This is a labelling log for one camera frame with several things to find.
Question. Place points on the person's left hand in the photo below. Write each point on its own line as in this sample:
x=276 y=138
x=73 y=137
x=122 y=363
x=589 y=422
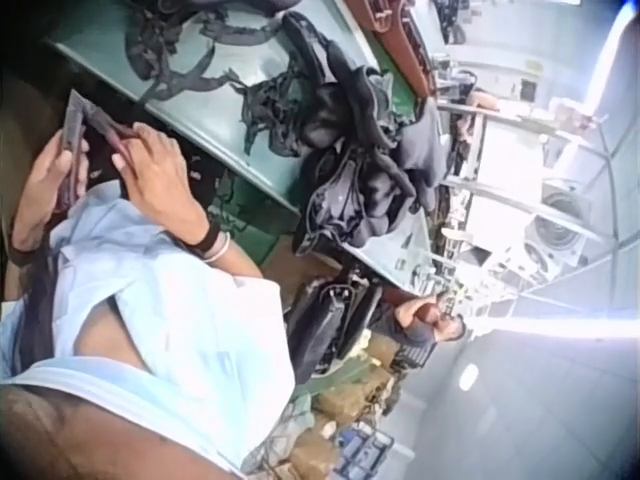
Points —
x=52 y=175

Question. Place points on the person's right hand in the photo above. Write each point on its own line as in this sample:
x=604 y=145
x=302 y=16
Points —
x=160 y=180

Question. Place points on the person's left fingers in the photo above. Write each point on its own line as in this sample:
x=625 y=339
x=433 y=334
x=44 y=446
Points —
x=77 y=170

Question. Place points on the black wrist band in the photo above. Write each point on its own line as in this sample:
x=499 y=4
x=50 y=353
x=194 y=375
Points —
x=20 y=250
x=202 y=237

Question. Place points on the white bangle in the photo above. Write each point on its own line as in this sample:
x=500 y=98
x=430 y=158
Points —
x=220 y=250

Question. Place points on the heap of black bags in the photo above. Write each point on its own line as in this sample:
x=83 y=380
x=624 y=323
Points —
x=360 y=150

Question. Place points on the black bags under table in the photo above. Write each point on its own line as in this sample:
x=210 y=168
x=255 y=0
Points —
x=335 y=320

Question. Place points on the red plastic crate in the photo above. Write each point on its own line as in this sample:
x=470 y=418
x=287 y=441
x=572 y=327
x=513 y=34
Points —
x=395 y=35

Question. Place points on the heap of brown cartons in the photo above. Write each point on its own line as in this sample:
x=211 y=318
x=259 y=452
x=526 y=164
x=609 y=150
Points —
x=350 y=400

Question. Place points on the blue plastic crate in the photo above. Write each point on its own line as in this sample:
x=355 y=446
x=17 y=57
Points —
x=367 y=442

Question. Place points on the metal rack with white appliances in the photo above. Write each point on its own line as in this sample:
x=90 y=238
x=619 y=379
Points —
x=530 y=200

